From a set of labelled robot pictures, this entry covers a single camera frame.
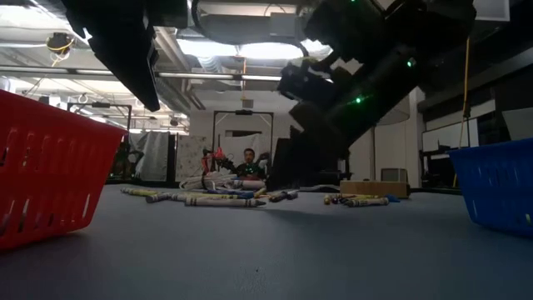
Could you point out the metal lamp stem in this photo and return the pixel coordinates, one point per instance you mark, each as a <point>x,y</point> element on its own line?
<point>372,158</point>

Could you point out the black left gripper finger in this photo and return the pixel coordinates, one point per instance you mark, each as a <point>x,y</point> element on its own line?
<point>129,62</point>

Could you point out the person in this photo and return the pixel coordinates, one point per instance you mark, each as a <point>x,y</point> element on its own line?
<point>249,160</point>

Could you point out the white gray crayon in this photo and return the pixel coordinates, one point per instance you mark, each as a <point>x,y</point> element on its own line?
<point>368,202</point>
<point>189,196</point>
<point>160,197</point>
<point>225,203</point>

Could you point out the black cabinet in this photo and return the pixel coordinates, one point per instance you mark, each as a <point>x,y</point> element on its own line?
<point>320,171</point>

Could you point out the silver ceiling duct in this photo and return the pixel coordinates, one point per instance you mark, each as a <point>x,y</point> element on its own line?
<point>166,50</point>

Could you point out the gray hanging curtain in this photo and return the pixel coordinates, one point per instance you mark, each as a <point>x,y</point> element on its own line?
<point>152,154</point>

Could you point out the white wall board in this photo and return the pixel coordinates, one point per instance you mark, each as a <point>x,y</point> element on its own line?
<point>449,135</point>

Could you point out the black yellow ceiling reel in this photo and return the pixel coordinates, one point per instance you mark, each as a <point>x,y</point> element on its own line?
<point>59,41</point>

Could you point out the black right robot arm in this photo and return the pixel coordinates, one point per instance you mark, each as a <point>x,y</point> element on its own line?
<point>437,25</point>

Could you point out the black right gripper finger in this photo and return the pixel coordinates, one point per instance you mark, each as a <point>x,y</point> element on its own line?
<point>304,83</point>

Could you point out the gray ceiling unit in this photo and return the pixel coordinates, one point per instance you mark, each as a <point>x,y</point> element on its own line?
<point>287,25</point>

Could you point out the round wooden lamp base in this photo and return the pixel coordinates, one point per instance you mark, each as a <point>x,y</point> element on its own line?
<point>370,189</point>

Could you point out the red plastic basket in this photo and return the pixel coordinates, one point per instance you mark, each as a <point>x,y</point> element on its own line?
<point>50,175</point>

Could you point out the blue plastic basket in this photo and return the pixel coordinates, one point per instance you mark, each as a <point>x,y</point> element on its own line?
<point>495,187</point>

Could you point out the red robot arm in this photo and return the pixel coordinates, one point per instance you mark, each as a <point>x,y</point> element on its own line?
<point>216,155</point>

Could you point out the small gray box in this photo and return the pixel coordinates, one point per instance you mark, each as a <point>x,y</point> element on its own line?
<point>393,175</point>

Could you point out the green-tipped yellow crayon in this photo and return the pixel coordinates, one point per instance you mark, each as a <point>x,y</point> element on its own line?
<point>360,196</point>

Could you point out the white hanging sheet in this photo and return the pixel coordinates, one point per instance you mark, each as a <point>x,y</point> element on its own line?
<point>235,143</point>

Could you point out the ceiling light strip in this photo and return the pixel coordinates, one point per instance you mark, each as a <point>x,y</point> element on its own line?
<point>41,70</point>
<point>262,77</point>

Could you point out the patterned white panel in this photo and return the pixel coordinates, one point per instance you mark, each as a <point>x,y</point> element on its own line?
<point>190,154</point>

